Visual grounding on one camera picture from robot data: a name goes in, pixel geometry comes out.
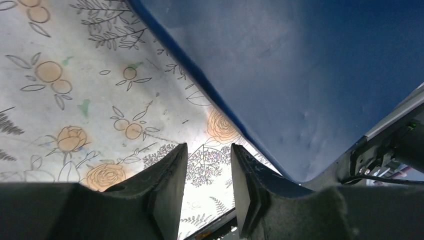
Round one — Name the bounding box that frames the floral table cloth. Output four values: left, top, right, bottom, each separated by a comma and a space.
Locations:
0, 0, 282, 240

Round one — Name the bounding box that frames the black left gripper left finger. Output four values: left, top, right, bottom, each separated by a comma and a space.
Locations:
0, 143, 188, 240

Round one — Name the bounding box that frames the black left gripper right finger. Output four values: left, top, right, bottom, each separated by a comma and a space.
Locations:
230, 144, 424, 240

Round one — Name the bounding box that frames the blue tin lid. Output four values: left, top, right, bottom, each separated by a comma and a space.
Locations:
128, 0, 424, 183

